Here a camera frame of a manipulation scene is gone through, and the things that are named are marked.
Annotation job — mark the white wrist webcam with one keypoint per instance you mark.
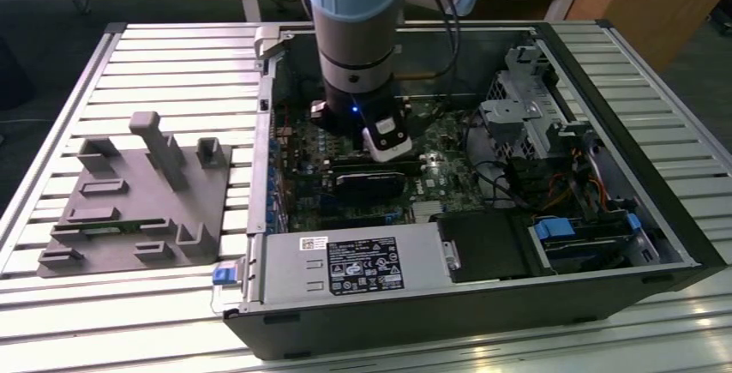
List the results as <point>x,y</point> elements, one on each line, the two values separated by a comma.
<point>388,141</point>

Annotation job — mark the blue disk carrier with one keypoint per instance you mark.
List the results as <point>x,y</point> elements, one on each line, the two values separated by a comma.
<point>552,229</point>

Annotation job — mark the small silver heatsink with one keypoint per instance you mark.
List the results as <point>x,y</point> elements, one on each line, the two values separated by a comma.
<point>428,210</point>

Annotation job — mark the green RAM stick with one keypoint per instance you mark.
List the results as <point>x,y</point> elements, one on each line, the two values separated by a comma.
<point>130,228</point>

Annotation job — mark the green motherboard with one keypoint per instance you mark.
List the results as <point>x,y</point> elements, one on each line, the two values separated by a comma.
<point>452,176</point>

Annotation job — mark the black graphics card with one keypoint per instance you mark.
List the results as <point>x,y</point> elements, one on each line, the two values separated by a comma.
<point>365,184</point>

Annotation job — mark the wooden cabinet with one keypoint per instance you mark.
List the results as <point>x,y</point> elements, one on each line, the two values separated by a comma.
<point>657,4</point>

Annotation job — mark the blue plastic latch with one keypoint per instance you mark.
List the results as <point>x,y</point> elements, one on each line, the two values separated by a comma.
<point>632,224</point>

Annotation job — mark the black PC case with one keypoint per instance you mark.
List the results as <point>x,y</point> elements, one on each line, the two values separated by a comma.
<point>400,321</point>

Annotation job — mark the black drive bay cover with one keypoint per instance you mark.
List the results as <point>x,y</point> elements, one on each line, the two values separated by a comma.
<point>485,244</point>

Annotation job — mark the grey metal drive cage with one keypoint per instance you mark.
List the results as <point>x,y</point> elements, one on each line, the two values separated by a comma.
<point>508,111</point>

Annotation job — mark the grey parts rack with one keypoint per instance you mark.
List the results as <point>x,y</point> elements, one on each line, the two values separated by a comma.
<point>142,201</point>

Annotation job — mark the black RAM slot bank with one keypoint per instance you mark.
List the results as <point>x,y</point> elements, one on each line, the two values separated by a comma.
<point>342,163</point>

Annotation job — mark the grey power supply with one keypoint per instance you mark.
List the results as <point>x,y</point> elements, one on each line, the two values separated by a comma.
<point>285,270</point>

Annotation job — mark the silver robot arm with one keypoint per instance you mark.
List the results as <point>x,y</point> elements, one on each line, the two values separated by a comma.
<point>354,25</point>

